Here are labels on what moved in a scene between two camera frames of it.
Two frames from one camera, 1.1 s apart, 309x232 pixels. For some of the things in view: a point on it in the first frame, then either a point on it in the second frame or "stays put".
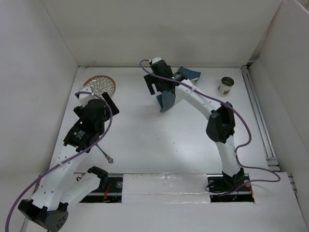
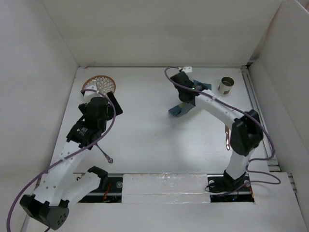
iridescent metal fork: [110, 160] stays put
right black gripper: [151, 79] to [192, 82]
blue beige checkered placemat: [166, 99] to [183, 108]
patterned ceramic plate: [100, 84] stays put
